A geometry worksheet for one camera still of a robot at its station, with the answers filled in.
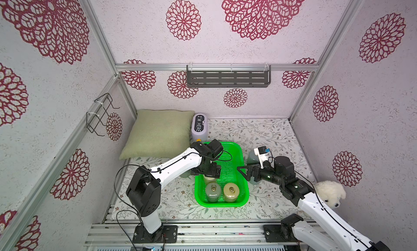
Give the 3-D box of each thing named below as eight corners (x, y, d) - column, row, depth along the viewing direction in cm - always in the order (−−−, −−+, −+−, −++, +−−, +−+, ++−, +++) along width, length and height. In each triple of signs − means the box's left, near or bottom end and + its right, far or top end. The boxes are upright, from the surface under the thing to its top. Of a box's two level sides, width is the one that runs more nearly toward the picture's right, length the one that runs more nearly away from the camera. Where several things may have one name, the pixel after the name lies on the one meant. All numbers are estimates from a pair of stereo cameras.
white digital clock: (191, 145, 109) (190, 134, 100) (193, 124, 121) (192, 113, 112) (207, 145, 109) (207, 134, 100) (207, 124, 121) (207, 113, 112)
